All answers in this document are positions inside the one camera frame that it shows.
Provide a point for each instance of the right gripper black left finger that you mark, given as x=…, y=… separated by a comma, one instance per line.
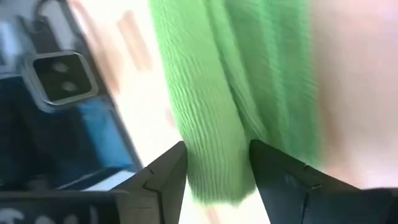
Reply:
x=161, y=186

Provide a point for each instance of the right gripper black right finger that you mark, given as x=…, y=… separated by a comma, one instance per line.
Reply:
x=295, y=199

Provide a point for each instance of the green microfiber towel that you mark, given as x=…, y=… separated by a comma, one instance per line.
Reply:
x=224, y=93

